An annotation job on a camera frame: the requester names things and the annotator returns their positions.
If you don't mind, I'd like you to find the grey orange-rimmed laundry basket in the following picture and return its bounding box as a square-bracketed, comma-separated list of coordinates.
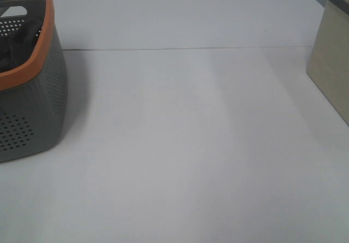
[1, 0, 68, 162]

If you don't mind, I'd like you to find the beige fabric storage box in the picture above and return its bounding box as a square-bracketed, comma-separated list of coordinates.
[306, 0, 348, 123]

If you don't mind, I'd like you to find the dark navy towel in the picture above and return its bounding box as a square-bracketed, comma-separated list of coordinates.
[1, 18, 43, 73]

